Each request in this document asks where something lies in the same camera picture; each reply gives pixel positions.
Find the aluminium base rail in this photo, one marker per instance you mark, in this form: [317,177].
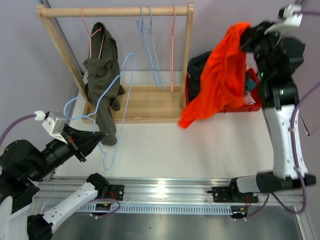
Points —
[191,196]

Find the wooden clothes rack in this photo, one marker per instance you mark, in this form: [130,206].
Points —
[149,104]

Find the orange shorts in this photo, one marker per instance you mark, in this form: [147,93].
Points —
[222,81]

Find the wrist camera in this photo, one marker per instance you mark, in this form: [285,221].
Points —
[289,18]
[53,123]

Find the dark navy shorts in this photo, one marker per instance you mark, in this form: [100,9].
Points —
[194,70]

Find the olive grey shorts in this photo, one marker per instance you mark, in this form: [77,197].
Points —
[103,82]

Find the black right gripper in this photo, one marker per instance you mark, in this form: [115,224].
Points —
[252,35]

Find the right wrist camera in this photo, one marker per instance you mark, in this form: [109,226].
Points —
[289,18]

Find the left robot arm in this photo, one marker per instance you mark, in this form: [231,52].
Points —
[23,165]

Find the red plastic bin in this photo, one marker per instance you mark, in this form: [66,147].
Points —
[244,108]

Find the green shorts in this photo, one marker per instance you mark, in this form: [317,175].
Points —
[249,85]

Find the pink shark print shorts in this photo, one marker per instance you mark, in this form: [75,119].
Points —
[248,98]

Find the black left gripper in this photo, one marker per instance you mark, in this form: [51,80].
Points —
[81,141]

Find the pink wire hanger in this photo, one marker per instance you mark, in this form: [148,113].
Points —
[91,35]
[172,50]

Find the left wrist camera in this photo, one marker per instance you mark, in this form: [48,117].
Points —
[53,123]

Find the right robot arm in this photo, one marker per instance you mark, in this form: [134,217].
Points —
[277,59]

